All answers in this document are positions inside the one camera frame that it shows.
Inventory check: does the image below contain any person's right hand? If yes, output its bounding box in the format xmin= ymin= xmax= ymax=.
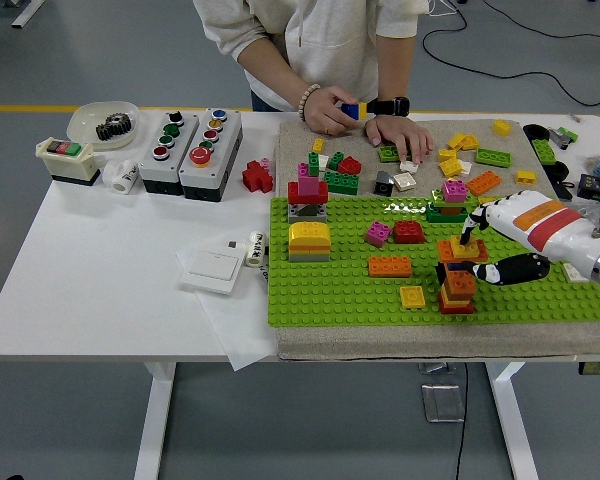
xmin=304 ymin=84 xmax=361 ymax=136

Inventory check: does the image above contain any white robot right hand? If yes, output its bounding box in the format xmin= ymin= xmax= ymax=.
xmin=459 ymin=188 xmax=600 ymax=288

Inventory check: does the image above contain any person's left hand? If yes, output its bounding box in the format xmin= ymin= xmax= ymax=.
xmin=363 ymin=115 xmax=435 ymax=165

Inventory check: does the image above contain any green toy baseplate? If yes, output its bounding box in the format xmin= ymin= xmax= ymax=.
xmin=267 ymin=194 xmax=600 ymax=329

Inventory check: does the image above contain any black wristwatch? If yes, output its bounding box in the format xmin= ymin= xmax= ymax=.
xmin=365 ymin=96 xmax=411 ymax=118

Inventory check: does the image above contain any lime long plate brick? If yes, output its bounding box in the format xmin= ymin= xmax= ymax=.
xmin=378 ymin=144 xmax=412 ymax=163
xmin=474 ymin=147 xmax=513 ymax=168

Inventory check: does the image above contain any person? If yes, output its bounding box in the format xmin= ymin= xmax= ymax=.
xmin=192 ymin=0 xmax=435 ymax=165

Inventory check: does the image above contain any black printed device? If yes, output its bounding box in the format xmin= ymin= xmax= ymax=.
xmin=577 ymin=173 xmax=600 ymax=204

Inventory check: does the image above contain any tall pink brick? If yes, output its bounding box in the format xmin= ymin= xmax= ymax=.
xmin=297 ymin=162 xmax=319 ymax=197

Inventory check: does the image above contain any orange long brick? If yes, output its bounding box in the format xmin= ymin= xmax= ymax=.
xmin=367 ymin=254 xmax=413 ymax=278
xmin=465 ymin=170 xmax=502 ymax=196
xmin=437 ymin=239 xmax=490 ymax=264

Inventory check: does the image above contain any wide red brick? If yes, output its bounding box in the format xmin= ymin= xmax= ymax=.
xmin=286 ymin=180 xmax=329 ymax=205

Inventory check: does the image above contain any magenta square brick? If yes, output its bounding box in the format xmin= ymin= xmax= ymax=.
xmin=440 ymin=178 xmax=469 ymax=204
xmin=364 ymin=219 xmax=393 ymax=248

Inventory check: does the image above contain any lime green brick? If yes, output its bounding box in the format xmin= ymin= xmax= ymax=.
xmin=530 ymin=138 xmax=559 ymax=164

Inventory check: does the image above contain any dark green long brick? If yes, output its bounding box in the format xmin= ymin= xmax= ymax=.
xmin=424 ymin=202 xmax=470 ymax=224

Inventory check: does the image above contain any red cross-shaped brick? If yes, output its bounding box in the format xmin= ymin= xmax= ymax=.
xmin=241 ymin=159 xmax=275 ymax=194

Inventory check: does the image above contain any grey and green clip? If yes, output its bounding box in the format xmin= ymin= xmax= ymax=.
xmin=549 ymin=126 xmax=580 ymax=150

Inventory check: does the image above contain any red sloped brick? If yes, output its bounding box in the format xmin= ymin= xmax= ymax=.
xmin=392 ymin=219 xmax=426 ymax=245

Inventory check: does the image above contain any orange square brick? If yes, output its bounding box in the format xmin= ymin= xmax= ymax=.
xmin=442 ymin=269 xmax=478 ymax=295

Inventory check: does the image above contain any grey arch brick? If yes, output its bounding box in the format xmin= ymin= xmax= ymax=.
xmin=287 ymin=202 xmax=328 ymax=225

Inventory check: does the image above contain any red base brick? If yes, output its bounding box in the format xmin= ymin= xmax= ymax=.
xmin=437 ymin=298 xmax=475 ymax=315

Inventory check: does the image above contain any yellow rounded brick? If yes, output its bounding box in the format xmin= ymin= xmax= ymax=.
xmin=286 ymin=220 xmax=331 ymax=246

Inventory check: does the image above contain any grey emergency-stop control box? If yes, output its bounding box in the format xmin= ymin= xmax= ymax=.
xmin=178 ymin=107 xmax=244 ymax=203

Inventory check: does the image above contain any grey base brick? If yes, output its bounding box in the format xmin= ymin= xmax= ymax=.
xmin=287 ymin=248 xmax=330 ymax=263

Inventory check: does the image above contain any white table leg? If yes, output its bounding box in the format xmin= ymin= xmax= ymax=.
xmin=484 ymin=360 xmax=539 ymax=480
xmin=133 ymin=362 xmax=177 ymax=480

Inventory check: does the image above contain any white labelled tube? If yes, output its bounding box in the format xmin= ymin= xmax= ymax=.
xmin=244 ymin=231 xmax=267 ymax=268

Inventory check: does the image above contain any grey four-button control box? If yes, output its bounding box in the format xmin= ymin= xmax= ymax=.
xmin=137 ymin=110 xmax=200 ymax=196

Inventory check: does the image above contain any metal floor socket plate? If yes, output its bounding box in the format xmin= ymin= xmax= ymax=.
xmin=421 ymin=383 xmax=466 ymax=424

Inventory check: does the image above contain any white pipe tee fitting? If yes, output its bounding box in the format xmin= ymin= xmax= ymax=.
xmin=101 ymin=158 xmax=140 ymax=194

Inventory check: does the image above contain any black metal gear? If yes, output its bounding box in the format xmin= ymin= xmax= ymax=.
xmin=94 ymin=112 xmax=134 ymax=142

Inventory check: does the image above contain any white paper sheet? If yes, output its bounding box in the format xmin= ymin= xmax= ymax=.
xmin=175 ymin=239 xmax=281 ymax=372

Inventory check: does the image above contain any white plastic dish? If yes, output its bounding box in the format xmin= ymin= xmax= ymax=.
xmin=66 ymin=101 xmax=141 ymax=151

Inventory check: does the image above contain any white desk foot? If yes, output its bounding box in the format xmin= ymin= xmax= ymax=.
xmin=2 ymin=0 xmax=46 ymax=29

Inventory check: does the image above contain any bead bracelet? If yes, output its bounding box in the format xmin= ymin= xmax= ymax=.
xmin=298 ymin=83 xmax=322 ymax=124

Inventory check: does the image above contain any black looped floor cable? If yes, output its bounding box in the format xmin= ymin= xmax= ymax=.
xmin=422 ymin=0 xmax=600 ymax=107

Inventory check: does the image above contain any black hanging cable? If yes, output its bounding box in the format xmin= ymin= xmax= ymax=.
xmin=452 ymin=360 xmax=470 ymax=480

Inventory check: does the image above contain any white wall switch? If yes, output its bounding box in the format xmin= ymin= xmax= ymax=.
xmin=179 ymin=248 xmax=245 ymax=295

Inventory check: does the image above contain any black straight floor cable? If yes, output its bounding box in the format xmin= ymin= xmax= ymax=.
xmin=479 ymin=0 xmax=600 ymax=41

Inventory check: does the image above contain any cream red-green switch box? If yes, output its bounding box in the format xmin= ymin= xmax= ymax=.
xmin=34 ymin=137 xmax=106 ymax=188

